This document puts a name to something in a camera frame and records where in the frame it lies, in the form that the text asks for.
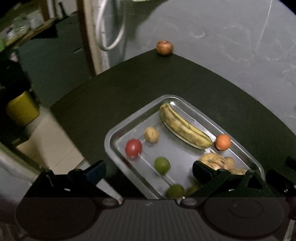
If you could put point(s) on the small olive round fruit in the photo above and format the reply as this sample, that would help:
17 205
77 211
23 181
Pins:
192 189

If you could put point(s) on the dark green cabinet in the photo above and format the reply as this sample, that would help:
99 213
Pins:
55 60

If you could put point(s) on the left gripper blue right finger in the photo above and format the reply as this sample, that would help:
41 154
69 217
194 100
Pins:
207 176

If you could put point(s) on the pale ribbed fruit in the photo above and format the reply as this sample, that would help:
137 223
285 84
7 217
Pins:
230 166
214 161

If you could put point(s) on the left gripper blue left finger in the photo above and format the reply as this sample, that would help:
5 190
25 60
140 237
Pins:
96 172

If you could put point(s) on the orange fruit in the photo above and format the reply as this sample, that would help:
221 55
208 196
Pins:
223 142

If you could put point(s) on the red tomato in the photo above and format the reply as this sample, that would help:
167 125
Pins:
133 148

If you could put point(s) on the wooden shelf with jars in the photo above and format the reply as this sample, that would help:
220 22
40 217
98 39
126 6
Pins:
25 27

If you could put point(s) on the yellow banana in tray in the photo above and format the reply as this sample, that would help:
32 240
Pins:
183 129

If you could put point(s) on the small tan round fruit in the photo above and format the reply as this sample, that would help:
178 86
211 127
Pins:
151 134

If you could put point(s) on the yellow container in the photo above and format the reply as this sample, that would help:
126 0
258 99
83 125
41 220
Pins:
22 109

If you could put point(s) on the red-brown apple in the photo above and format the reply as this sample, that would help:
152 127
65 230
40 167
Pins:
164 47

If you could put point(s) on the metal tray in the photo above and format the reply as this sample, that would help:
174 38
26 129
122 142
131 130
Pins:
141 171

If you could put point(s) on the green lime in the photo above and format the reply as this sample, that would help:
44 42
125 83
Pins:
162 165
175 191

